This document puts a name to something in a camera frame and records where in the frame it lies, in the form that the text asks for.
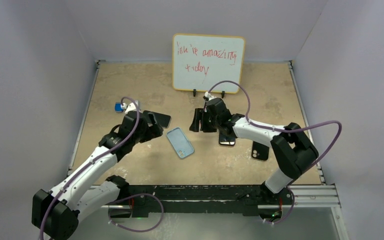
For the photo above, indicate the black phone case right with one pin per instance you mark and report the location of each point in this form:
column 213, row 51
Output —
column 259, row 151

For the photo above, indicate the light blue phone case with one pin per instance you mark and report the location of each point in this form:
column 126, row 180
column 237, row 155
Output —
column 180, row 143

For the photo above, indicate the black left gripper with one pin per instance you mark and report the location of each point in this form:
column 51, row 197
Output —
column 154, row 126

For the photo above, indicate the yellow framed whiteboard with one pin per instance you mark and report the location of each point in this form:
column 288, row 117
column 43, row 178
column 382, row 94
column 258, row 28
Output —
column 202, row 62

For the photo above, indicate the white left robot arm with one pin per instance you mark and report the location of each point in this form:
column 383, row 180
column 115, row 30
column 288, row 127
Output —
column 58, row 211

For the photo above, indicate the small blue eraser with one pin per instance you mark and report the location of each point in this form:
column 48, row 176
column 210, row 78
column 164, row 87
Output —
column 118, row 107

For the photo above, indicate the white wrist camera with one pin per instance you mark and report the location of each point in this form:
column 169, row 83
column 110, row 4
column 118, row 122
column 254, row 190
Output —
column 132, row 107
column 208, row 96

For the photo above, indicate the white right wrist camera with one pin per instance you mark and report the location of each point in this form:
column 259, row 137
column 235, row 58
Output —
column 208, row 96

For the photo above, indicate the black smartphone with purple edge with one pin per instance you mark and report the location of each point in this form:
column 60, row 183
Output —
column 226, row 141

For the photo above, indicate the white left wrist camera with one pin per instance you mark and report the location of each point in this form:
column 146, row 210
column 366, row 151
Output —
column 132, row 107

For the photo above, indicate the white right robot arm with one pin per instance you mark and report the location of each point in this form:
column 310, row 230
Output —
column 292, row 148

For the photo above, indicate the aluminium frame rail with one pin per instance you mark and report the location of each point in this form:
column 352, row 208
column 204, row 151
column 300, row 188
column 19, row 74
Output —
column 315, row 196

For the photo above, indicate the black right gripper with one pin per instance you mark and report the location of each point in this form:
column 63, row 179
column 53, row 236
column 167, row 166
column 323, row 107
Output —
column 201, row 114

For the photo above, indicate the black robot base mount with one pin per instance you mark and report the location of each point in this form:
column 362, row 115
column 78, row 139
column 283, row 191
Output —
column 247, row 200

